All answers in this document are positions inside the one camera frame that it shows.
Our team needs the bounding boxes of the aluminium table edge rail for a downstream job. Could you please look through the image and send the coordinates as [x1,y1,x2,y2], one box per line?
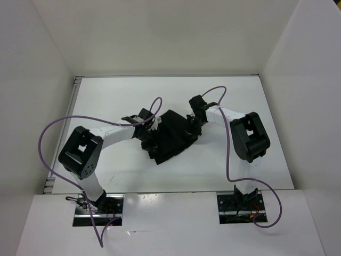
[60,76,263,194]

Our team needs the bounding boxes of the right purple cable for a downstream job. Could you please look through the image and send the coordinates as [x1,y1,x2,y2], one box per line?
[200,85,283,228]

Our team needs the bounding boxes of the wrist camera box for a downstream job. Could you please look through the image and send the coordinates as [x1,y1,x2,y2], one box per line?
[189,95,207,112]
[138,108,153,120]

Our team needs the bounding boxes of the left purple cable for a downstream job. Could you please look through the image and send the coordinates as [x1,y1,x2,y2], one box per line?
[38,97,163,248]

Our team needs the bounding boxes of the metal base plate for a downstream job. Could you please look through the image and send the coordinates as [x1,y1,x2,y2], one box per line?
[66,194,124,227]
[216,193,267,225]

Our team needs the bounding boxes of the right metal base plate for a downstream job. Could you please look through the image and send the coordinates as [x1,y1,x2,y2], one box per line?
[216,193,267,225]

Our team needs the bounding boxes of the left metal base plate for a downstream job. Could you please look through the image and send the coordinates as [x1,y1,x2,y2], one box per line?
[66,194,124,227]

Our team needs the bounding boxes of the purple cable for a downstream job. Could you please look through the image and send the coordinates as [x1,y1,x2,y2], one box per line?
[38,97,163,248]
[200,85,283,228]

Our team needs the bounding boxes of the black skirt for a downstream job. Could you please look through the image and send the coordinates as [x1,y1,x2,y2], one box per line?
[144,110,199,165]

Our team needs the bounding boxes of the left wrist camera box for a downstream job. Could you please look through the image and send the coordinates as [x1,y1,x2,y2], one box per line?
[138,108,153,120]

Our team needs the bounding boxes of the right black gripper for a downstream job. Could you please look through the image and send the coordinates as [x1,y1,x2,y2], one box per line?
[183,114,206,141]

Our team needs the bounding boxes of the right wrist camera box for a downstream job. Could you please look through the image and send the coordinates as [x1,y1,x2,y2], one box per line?
[189,95,207,112]

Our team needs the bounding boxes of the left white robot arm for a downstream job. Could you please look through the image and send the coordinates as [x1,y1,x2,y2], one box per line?
[58,120,152,213]

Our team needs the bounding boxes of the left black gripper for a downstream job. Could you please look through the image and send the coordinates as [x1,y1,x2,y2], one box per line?
[137,127,160,155]

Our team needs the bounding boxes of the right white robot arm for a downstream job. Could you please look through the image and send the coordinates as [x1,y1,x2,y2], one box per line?
[186,104,270,210]

